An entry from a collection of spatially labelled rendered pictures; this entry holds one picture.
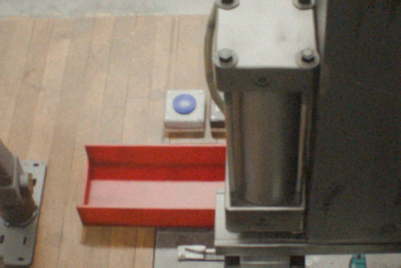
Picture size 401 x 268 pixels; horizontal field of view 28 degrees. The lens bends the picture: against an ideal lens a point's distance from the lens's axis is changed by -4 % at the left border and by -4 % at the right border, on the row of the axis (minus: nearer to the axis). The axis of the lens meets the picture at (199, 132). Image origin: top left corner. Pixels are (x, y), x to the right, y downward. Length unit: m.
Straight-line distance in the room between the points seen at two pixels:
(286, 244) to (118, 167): 0.48
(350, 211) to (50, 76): 0.81
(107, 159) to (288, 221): 0.53
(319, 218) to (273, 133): 0.13
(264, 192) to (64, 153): 0.61
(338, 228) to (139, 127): 0.62
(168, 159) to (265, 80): 0.66
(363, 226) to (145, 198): 0.54
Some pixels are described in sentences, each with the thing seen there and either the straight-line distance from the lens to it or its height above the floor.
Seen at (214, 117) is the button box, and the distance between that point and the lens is 1.40.
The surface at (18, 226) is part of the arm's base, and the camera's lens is 1.36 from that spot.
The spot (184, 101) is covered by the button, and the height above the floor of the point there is 0.94.
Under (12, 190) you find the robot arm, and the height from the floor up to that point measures 1.05.
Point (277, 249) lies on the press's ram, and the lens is 1.00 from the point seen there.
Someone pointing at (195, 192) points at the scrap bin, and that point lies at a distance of 1.35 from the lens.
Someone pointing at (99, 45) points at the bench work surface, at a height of 0.90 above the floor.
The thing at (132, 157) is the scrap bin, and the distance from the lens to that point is 1.37.
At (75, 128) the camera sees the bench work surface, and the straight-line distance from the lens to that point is 1.46.
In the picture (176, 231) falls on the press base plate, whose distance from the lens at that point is 1.33.
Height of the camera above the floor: 2.06
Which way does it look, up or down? 54 degrees down
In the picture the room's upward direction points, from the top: 6 degrees counter-clockwise
